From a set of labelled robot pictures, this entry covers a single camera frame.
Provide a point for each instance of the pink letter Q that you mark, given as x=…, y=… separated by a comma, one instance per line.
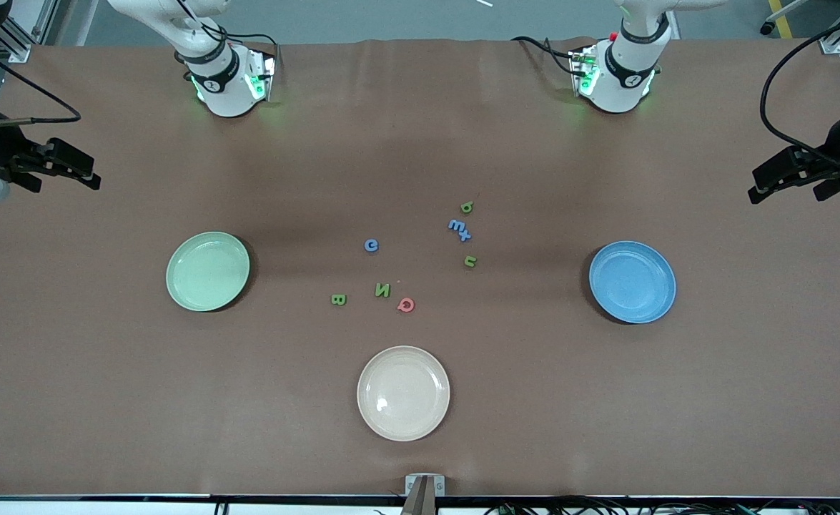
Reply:
x=401, y=307

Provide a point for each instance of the beige plate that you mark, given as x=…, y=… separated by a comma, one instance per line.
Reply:
x=403, y=393

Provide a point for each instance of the green plate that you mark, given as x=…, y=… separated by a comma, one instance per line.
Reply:
x=207, y=272

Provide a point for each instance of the green letter N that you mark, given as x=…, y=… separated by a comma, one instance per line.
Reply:
x=382, y=290

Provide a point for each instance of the left arm base connector plate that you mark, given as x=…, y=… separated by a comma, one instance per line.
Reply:
x=578, y=71

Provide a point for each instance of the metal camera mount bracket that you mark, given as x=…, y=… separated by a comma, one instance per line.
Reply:
x=423, y=501

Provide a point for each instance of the blue letter C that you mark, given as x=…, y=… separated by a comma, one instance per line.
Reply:
x=367, y=245

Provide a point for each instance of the blue letter m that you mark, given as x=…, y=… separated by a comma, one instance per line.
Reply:
x=455, y=226

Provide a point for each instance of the brown table mat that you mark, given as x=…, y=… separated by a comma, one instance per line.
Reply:
x=420, y=143

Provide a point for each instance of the blue plate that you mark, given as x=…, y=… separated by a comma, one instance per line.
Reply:
x=633, y=282

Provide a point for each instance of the green letter B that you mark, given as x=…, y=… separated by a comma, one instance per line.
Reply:
x=338, y=300

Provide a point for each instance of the right arm base connector plate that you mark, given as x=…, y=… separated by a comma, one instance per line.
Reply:
x=266, y=71

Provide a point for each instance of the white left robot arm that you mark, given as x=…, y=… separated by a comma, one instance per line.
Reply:
x=623, y=79

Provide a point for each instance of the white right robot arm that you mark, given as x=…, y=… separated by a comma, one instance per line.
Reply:
x=223, y=86

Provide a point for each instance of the grey rod with black foot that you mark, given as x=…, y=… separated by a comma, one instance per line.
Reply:
x=767, y=28

